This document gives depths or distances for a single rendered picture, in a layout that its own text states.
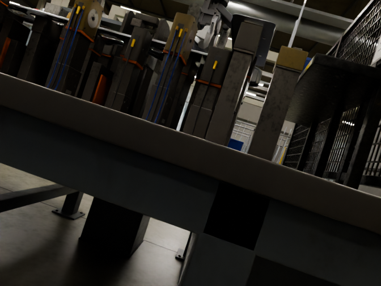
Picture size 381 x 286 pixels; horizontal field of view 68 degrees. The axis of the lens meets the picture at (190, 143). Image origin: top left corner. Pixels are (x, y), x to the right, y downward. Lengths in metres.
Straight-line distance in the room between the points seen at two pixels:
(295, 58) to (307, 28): 12.48
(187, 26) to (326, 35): 12.76
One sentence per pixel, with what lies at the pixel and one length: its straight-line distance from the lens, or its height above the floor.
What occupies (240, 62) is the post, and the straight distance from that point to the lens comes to 0.67.
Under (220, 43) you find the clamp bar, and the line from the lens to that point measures 1.29.
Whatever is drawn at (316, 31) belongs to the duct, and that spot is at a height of 6.75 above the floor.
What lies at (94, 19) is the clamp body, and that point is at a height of 0.99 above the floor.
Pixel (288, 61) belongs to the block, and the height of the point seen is 1.02.
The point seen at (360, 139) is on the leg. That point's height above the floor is 0.85.
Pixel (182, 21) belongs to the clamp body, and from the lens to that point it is 0.89.
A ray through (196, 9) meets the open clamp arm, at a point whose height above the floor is 1.10.
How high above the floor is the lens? 0.69
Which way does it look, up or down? 1 degrees up
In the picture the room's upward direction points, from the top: 18 degrees clockwise
